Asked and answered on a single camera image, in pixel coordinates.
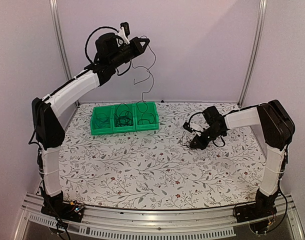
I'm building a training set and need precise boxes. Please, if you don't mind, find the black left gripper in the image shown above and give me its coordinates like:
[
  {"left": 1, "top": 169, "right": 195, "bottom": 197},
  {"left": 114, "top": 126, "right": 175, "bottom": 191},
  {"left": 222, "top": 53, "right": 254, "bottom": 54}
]
[{"left": 110, "top": 36, "right": 150, "bottom": 68}]

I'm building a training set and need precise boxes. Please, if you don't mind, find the left aluminium frame post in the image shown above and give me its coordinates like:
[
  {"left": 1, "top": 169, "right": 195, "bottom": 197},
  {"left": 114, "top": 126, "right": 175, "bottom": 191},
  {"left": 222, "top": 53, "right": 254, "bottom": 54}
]
[{"left": 49, "top": 0, "right": 72, "bottom": 81}]

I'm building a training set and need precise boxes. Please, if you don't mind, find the green three-compartment plastic bin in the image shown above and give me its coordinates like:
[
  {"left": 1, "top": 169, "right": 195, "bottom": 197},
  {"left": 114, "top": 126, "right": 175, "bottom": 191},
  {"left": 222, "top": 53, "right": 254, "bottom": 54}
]
[{"left": 90, "top": 101, "right": 159, "bottom": 136}]

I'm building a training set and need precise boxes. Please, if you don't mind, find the long black cable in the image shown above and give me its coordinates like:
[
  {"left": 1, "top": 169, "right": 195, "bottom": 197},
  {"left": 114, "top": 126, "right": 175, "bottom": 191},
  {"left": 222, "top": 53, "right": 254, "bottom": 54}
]
[{"left": 113, "top": 102, "right": 135, "bottom": 127}]

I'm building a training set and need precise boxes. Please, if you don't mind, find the floral patterned table mat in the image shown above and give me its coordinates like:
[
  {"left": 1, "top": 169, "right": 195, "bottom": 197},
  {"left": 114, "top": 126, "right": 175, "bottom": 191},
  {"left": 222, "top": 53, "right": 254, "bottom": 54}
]
[{"left": 59, "top": 102, "right": 266, "bottom": 210}]

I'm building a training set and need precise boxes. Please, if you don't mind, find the thin dark cable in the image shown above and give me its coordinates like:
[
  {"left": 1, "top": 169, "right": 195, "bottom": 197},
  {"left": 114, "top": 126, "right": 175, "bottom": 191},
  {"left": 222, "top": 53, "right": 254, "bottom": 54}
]
[{"left": 93, "top": 112, "right": 112, "bottom": 131}]

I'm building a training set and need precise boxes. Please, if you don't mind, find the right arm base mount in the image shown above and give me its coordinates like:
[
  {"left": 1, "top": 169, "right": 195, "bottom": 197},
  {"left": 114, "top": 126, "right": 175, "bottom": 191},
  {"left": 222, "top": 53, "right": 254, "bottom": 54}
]
[{"left": 232, "top": 190, "right": 279, "bottom": 235}]

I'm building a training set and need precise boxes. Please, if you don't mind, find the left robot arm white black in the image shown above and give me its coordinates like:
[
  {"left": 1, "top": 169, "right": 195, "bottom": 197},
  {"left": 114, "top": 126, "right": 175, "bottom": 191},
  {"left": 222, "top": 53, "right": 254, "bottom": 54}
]
[{"left": 28, "top": 22, "right": 150, "bottom": 217}]

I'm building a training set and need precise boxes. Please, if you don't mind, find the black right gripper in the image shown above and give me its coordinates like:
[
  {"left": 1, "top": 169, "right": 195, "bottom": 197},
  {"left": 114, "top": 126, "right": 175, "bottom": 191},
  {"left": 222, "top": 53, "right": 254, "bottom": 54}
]
[{"left": 190, "top": 126, "right": 225, "bottom": 151}]

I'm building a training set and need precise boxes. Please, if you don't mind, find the front aluminium rail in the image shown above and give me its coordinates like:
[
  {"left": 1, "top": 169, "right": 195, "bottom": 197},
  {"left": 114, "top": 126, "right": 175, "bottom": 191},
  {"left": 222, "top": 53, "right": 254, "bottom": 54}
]
[{"left": 14, "top": 193, "right": 305, "bottom": 240}]

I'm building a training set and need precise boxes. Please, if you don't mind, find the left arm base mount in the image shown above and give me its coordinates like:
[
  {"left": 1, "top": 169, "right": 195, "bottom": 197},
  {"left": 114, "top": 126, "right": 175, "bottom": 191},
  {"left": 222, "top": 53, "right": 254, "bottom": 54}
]
[{"left": 39, "top": 187, "right": 85, "bottom": 223}]

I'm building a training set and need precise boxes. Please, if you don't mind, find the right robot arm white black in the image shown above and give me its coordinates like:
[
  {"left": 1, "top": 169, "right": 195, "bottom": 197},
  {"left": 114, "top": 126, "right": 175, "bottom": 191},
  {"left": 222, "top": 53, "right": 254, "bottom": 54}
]
[{"left": 183, "top": 99, "right": 295, "bottom": 197}]

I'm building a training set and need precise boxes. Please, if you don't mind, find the short grey cable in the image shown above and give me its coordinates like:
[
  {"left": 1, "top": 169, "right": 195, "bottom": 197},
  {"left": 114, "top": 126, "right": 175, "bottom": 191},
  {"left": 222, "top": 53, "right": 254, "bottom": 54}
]
[{"left": 137, "top": 112, "right": 158, "bottom": 126}]

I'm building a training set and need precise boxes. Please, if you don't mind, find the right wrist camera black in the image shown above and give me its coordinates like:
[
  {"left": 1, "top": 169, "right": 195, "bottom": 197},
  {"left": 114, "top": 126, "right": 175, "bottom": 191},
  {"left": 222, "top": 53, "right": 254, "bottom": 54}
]
[{"left": 182, "top": 122, "right": 194, "bottom": 133}]

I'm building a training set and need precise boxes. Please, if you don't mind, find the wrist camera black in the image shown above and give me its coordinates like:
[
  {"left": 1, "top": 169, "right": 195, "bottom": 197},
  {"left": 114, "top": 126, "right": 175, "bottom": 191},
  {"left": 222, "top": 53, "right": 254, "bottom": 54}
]
[
  {"left": 182, "top": 122, "right": 194, "bottom": 133},
  {"left": 120, "top": 22, "right": 130, "bottom": 37}
]

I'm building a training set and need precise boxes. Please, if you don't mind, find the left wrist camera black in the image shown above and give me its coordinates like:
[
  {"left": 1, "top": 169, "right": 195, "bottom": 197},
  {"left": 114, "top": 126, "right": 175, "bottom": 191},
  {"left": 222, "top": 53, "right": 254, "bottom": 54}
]
[{"left": 120, "top": 22, "right": 130, "bottom": 37}]

